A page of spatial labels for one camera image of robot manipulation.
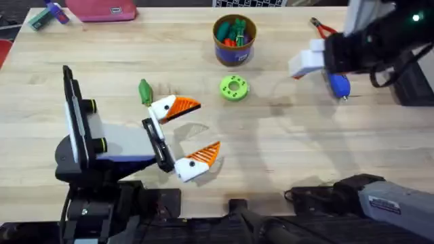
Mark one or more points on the black rail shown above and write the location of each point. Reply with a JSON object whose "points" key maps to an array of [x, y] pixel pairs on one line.
{"points": [[203, 234]]}

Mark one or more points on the black box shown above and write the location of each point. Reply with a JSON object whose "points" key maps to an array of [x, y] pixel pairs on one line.
{"points": [[413, 95]]}

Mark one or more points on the wrist upright plate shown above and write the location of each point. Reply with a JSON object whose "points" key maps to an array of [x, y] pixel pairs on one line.
{"points": [[368, 15], [75, 112]]}

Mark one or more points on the left wrist upright plate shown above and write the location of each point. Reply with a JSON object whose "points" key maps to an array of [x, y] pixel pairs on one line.
{"points": [[75, 112]]}

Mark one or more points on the green disc with holes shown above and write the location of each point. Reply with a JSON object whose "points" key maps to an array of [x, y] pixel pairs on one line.
{"points": [[225, 89]]}

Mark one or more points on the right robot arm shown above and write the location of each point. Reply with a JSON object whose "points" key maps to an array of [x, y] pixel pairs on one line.
{"points": [[390, 203]]}

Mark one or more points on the right wrist upright plate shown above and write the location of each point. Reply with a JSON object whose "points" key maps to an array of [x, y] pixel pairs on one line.
{"points": [[368, 15]]}

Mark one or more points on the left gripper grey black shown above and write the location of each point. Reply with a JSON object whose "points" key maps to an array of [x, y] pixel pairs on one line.
{"points": [[125, 142]]}

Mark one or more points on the red object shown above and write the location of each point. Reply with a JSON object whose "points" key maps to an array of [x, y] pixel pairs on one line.
{"points": [[4, 51]]}

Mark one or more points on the teal small box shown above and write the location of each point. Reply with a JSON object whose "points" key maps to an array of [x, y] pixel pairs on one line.
{"points": [[40, 19]]}

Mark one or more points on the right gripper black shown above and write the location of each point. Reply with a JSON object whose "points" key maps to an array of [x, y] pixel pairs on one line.
{"points": [[359, 51]]}

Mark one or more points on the blue purple tool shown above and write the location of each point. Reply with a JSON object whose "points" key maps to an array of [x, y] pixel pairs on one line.
{"points": [[59, 13]]}

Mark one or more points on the green toy vegetable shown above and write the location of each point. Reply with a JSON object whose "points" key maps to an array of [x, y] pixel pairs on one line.
{"points": [[146, 91]]}

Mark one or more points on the brown tub with toys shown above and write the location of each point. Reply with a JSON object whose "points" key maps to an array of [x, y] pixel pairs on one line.
{"points": [[234, 54]]}

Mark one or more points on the black white checker board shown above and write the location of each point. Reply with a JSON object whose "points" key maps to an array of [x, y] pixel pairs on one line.
{"points": [[247, 2]]}

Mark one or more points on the black camera mast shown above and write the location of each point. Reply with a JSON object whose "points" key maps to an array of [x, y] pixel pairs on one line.
{"points": [[237, 206]]}

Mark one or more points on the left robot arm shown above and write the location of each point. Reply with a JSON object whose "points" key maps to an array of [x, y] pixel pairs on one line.
{"points": [[101, 210]]}

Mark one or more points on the pink soft case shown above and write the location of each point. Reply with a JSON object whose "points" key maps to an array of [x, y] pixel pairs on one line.
{"points": [[98, 11]]}

